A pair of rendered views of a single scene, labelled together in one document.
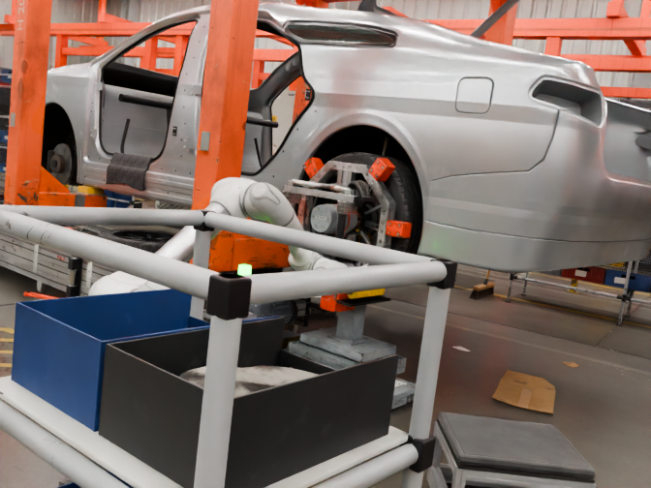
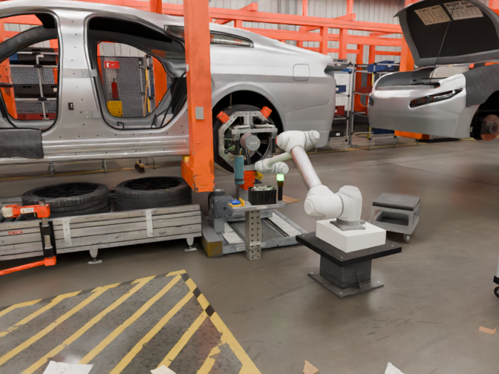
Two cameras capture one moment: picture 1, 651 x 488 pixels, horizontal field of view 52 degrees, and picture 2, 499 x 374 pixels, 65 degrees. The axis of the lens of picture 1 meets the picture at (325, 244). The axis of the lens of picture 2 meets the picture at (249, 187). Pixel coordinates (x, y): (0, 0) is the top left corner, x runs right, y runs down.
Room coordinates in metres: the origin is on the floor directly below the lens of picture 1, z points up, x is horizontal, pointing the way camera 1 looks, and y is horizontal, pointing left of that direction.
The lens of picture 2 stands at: (1.24, 2.94, 1.28)
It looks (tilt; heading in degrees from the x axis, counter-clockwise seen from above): 14 degrees down; 303
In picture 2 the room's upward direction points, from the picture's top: straight up
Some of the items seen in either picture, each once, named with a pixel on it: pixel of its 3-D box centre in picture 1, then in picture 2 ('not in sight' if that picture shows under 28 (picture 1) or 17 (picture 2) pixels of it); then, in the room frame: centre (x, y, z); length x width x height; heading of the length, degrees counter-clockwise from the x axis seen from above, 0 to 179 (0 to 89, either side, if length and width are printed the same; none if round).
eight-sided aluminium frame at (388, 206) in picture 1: (343, 219); (246, 141); (3.21, -0.07, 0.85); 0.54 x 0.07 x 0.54; 51
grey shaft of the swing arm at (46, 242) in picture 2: (74, 267); (46, 233); (3.94, 1.49, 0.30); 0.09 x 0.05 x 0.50; 51
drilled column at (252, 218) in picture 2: not in sight; (252, 232); (2.80, 0.49, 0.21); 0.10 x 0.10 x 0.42; 51
